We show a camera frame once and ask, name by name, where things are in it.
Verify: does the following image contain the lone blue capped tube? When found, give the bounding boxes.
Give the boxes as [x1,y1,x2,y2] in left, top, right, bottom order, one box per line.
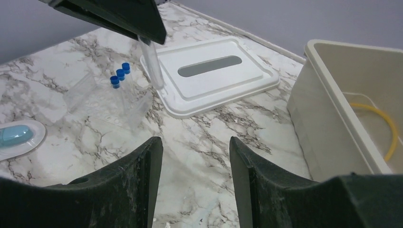
[116,69,130,102]

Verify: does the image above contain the clear test tube rack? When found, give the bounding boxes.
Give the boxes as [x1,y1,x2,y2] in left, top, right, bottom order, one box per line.
[63,73,153,132]

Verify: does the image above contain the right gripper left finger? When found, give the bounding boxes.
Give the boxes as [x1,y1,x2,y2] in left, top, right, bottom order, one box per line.
[0,137,163,228]

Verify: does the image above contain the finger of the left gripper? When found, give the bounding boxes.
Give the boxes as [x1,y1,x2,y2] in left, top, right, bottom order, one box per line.
[42,0,167,45]

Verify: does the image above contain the beige plastic bin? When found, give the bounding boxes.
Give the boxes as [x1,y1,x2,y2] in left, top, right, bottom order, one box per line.
[287,39,403,181]

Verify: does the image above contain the blue goggles in bag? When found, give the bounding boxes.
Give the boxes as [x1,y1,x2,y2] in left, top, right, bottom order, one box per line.
[0,120,47,161]

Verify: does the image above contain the white bin lid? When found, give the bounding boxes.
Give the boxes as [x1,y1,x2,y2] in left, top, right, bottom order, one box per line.
[157,36,280,119]

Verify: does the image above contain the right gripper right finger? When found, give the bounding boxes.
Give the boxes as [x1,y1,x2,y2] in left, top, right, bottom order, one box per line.
[229,137,403,228]

